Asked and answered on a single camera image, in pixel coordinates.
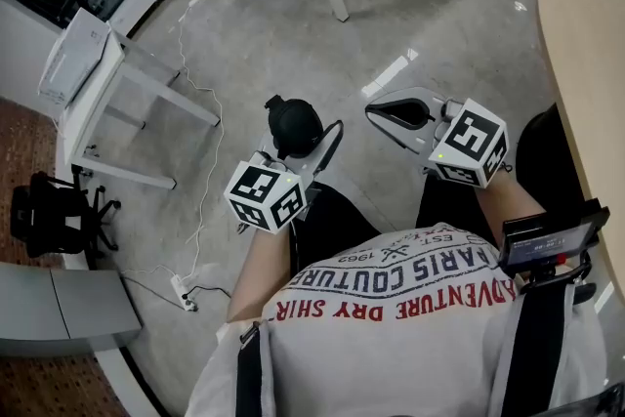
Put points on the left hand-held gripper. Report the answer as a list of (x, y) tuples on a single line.
[(266, 200)]

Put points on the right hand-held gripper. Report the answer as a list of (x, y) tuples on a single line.
[(471, 144)]

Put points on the black glasses case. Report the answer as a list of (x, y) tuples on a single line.
[(294, 126)]

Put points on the person's left forearm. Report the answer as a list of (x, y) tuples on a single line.
[(254, 271)]

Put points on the person's right forearm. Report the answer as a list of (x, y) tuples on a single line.
[(508, 207)]

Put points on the person's black trousers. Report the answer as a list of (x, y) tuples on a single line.
[(337, 222)]

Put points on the beige round wooden table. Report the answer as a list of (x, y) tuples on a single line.
[(583, 88)]

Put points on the small white table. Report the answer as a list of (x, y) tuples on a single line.
[(122, 102)]

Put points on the white power strip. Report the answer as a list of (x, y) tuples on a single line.
[(183, 293)]

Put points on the black chest-mounted screen device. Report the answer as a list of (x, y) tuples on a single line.
[(554, 237)]

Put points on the white printed t-shirt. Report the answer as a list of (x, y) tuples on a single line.
[(390, 346)]

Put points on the white cardboard box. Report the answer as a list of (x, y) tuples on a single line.
[(73, 58)]

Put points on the black office chair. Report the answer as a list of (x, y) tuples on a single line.
[(54, 217)]

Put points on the grey cabinet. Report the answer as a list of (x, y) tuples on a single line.
[(63, 307)]

